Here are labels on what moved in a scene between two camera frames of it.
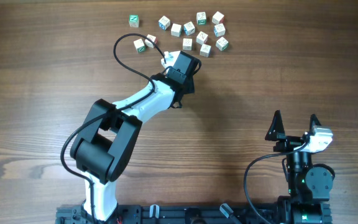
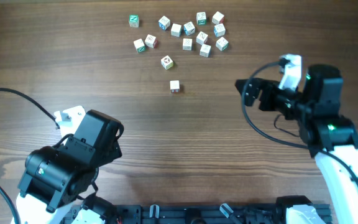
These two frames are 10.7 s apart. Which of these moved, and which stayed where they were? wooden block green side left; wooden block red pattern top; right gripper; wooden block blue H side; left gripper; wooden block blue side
Moved: left gripper; right gripper
Stayed: wooden block red pattern top; wooden block green side left; wooden block blue side; wooden block blue H side
